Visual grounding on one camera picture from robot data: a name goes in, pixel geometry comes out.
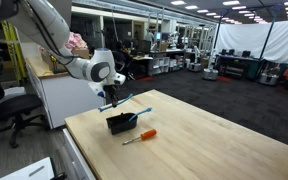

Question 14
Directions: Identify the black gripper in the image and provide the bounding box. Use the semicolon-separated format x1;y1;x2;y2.
104;85;118;107

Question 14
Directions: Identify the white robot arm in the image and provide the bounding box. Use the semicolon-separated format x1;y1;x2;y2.
0;0;126;107

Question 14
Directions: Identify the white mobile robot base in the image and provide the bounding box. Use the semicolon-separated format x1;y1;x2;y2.
202;50;218;80

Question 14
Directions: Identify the black bowl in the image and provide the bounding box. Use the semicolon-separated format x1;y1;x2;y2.
106;113;137;135

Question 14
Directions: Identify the pink stuffed object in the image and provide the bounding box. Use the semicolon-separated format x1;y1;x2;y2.
65;32;88;50

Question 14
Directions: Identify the white cabinet with wooden top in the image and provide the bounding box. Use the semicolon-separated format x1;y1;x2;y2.
20;43;105;129

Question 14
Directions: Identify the white shelf unit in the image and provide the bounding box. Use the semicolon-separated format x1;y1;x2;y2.
148;57;170;76

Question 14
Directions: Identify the black office chair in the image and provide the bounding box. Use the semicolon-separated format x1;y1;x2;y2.
0;60;49;148

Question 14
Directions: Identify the dark workbench with equipment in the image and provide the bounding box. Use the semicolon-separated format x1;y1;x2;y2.
215;54;262;80

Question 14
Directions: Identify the white backdrop sheet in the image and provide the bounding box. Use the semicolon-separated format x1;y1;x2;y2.
215;21;288;63

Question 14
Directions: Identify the orange handled screwdriver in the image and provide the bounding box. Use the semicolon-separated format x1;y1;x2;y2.
122;129;157;145

